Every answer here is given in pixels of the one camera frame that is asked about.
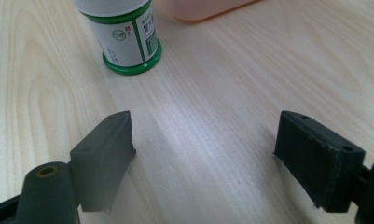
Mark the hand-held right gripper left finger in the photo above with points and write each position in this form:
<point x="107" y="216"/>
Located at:
<point x="100" y="161"/>

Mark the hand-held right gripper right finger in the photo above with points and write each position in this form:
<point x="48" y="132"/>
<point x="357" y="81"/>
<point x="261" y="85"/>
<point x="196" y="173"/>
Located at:
<point x="318" y="161"/>

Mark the green white medicine bottle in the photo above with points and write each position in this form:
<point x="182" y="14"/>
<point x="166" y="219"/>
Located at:
<point x="125" y="34"/>

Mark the orange plastic container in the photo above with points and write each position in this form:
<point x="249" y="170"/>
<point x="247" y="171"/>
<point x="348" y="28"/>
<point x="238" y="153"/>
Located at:
<point x="200" y="9"/>

